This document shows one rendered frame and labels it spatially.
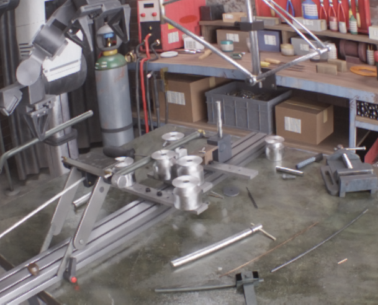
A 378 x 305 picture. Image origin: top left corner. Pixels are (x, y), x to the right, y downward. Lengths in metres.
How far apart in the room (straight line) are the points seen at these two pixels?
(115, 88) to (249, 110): 0.79
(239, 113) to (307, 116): 0.42
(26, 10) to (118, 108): 1.54
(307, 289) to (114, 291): 0.31
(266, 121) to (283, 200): 1.54
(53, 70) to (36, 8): 0.24
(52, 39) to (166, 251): 0.49
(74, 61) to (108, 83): 1.31
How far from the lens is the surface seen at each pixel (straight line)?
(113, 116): 2.84
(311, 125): 2.37
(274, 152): 1.16
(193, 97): 2.73
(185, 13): 3.18
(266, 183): 1.06
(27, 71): 0.93
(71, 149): 1.59
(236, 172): 1.01
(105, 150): 1.27
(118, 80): 2.80
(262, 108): 2.49
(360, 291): 0.72
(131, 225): 0.88
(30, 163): 3.48
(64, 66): 1.48
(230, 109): 2.60
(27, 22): 1.44
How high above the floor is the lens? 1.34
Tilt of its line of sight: 22 degrees down
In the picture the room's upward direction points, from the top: 5 degrees counter-clockwise
